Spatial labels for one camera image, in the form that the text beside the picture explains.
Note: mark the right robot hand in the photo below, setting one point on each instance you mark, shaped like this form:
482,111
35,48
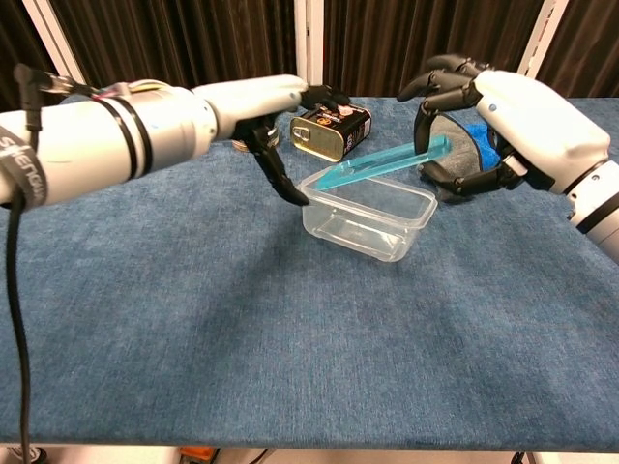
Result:
532,125

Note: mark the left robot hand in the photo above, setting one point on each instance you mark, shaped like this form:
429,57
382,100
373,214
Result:
256,99

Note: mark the teal container lid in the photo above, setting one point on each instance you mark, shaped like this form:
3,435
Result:
377,164

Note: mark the clear plastic container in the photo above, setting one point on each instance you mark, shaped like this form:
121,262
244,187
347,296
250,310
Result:
358,232

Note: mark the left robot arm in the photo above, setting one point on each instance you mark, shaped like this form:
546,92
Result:
87,140

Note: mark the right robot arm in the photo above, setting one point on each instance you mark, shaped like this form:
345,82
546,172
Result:
597,208

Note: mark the round metal tin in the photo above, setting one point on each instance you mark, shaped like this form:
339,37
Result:
239,145

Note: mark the grey blue cleaning cloth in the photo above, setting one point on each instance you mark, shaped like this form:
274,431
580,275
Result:
481,140

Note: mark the black luncheon meat can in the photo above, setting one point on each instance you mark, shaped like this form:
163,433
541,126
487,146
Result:
319,140

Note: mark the dark pleated curtain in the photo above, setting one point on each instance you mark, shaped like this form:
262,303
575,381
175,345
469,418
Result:
585,48
184,43
14,38
387,38

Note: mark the blue tablecloth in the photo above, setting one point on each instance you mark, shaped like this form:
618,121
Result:
193,314

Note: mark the orange floor object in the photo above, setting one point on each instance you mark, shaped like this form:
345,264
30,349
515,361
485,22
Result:
198,452

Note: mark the white sneaker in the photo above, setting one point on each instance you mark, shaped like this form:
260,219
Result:
34,456

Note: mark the white partition post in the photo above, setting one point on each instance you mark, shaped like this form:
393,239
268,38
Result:
308,38
58,38
534,29

